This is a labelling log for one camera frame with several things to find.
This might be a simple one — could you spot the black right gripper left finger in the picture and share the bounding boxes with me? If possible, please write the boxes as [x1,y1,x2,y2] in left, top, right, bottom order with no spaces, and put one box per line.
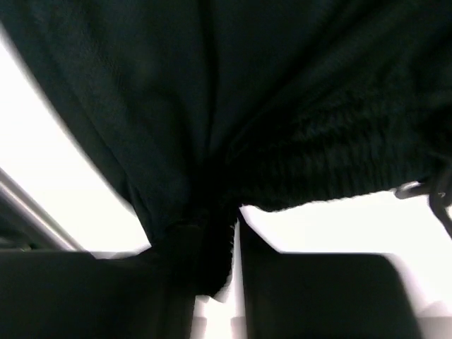
[1,225,198,338]

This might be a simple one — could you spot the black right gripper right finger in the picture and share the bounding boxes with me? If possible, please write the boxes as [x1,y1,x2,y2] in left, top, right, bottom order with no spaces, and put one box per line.
[239,215,422,339]

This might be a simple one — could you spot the black shorts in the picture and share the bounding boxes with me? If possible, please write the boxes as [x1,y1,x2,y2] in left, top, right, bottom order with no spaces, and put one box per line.
[1,1,451,297]

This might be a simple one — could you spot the aluminium table edge rail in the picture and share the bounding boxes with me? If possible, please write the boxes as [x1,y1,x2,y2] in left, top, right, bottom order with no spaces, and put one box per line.
[1,171,84,251]

